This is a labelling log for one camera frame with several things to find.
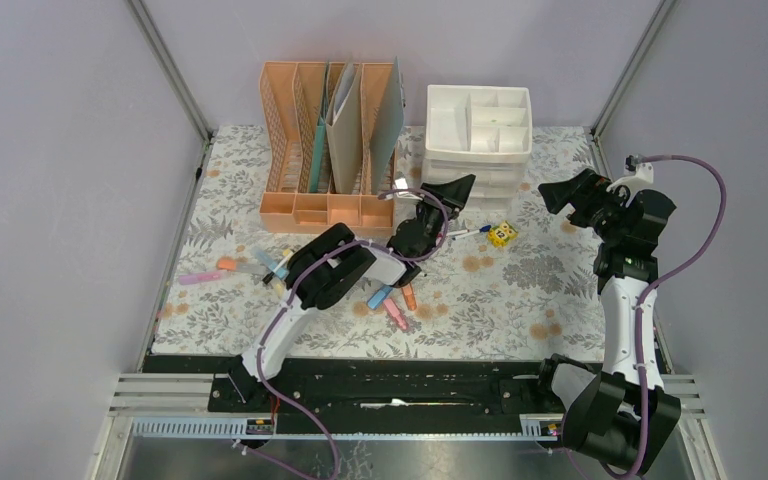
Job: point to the orange highlighter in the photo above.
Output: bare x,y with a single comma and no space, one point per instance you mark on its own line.
409,297

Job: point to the light blue folder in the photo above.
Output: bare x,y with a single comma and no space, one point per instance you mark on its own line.
388,125

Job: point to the white plastic drawer unit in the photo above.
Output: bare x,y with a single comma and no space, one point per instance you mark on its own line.
484,131

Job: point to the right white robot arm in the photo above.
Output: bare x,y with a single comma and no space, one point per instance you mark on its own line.
619,415

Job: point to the orange plastic file organizer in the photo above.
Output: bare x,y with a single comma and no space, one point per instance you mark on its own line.
290,95

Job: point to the teal folder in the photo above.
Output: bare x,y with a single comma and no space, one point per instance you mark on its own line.
320,170

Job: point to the blue cap whiteboard marker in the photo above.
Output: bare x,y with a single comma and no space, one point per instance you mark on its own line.
469,232

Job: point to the black cap marker left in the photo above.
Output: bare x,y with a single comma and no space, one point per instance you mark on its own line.
278,269

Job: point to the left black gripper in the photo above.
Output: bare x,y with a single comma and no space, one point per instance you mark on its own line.
453,194

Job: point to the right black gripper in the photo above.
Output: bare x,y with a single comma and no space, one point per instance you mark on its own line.
581,192

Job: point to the floral patterned desk mat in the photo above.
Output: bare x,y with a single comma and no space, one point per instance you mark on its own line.
525,301

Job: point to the yellow owl eraser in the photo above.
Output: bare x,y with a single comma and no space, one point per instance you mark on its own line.
502,234

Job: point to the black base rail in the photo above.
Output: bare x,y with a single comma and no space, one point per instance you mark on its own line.
376,396

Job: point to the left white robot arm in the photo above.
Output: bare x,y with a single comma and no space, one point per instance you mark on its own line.
322,273

